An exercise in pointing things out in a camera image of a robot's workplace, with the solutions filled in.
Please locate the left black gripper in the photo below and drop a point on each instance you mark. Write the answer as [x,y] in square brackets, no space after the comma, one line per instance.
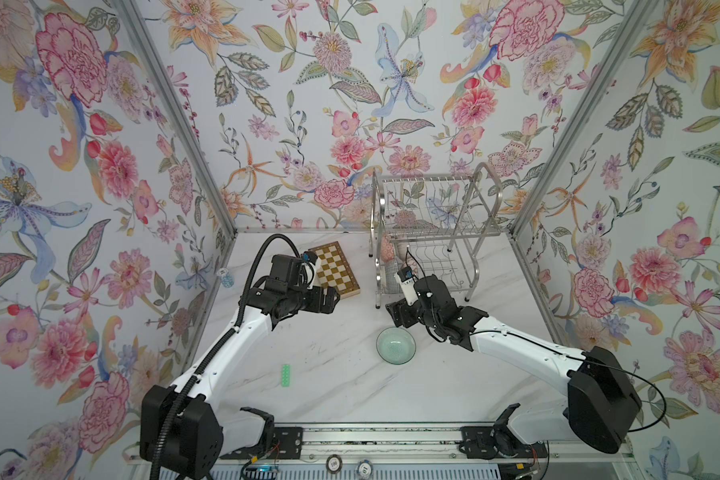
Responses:
[317,305]

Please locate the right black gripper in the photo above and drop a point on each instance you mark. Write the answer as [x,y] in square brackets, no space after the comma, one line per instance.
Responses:
[400,310]

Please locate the pale green striped bowl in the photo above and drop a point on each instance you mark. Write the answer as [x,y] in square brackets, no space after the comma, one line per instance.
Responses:
[396,346]

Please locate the dark patterned plate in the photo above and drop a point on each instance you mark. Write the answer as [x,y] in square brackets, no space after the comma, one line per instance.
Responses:
[389,279]

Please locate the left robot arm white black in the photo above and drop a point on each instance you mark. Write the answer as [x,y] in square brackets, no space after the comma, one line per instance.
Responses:
[181,431]

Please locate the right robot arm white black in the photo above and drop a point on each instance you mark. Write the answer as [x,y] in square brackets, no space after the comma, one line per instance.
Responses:
[598,406]

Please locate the silver two-tier dish rack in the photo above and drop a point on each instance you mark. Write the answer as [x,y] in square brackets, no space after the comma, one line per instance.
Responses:
[437,223]

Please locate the wooden folded chessboard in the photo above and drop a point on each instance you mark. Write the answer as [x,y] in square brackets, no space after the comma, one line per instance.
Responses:
[334,270]

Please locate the small blue white object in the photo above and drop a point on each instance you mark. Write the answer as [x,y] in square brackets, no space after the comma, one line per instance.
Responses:
[226,278]

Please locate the small green plastic block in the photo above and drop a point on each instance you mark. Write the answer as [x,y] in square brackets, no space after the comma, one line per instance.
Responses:
[285,375]

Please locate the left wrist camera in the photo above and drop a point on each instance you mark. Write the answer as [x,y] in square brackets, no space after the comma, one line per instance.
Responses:
[310,257]

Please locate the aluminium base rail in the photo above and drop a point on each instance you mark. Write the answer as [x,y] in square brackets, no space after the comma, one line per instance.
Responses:
[417,443]

